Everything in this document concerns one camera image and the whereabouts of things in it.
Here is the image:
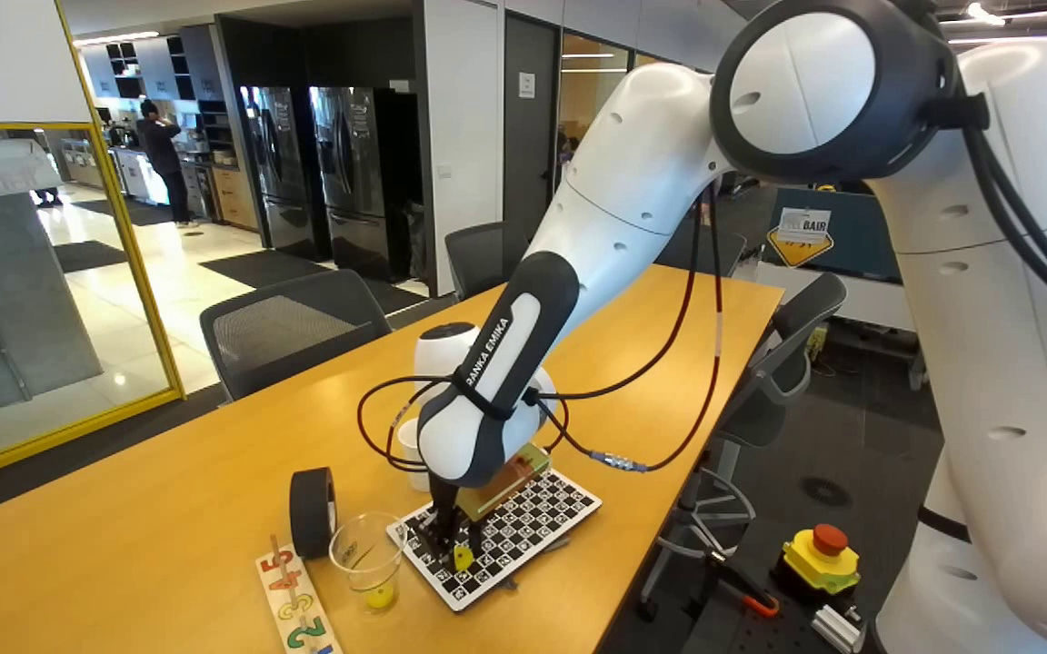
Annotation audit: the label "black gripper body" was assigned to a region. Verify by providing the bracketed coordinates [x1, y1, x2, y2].
[426, 469, 495, 532]

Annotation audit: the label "black white marker board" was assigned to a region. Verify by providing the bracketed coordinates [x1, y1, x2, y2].
[383, 467, 606, 618]

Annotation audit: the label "colourful number puzzle board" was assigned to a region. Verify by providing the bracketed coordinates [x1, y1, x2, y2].
[250, 542, 346, 654]

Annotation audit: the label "clear plastic cup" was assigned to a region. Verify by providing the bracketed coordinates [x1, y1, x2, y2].
[329, 514, 409, 618]

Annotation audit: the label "black tape roll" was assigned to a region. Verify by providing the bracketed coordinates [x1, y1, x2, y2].
[289, 467, 341, 563]

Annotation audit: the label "black mesh office chair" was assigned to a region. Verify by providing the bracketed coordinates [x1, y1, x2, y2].
[445, 220, 538, 301]
[198, 266, 392, 404]

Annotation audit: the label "dark floor mat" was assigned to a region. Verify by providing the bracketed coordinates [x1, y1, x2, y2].
[201, 246, 434, 318]

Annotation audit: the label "yellow red emergency stop button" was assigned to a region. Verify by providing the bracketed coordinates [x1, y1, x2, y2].
[777, 519, 865, 601]

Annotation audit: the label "round dark floor cover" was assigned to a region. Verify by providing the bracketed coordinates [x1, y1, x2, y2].
[800, 473, 856, 509]

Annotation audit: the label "gray office chair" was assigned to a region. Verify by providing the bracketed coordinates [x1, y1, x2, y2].
[636, 269, 852, 612]

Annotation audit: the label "silver metal box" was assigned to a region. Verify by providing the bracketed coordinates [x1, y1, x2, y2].
[811, 601, 869, 654]

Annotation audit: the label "yellow white sign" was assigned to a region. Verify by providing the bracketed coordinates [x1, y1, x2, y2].
[766, 204, 844, 272]

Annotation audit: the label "person in dark clothes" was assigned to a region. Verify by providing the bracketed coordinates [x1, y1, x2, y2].
[135, 94, 194, 229]

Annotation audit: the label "yellow framed glass partition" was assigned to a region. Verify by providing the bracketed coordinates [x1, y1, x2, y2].
[0, 117, 190, 496]

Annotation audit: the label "blue desk divider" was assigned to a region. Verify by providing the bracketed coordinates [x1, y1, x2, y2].
[828, 188, 920, 293]

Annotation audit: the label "paper sheet on glass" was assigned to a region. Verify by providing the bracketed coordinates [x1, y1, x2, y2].
[0, 135, 66, 204]

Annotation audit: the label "olive wrist camera box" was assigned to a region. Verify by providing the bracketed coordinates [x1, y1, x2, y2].
[472, 441, 558, 524]

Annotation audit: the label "thin black cable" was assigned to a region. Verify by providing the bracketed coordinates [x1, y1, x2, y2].
[353, 177, 712, 479]

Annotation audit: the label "orange handled clamp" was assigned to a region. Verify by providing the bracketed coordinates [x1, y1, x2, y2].
[718, 576, 787, 625]

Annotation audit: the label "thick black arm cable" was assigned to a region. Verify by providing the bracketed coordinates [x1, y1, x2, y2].
[936, 89, 1047, 392]

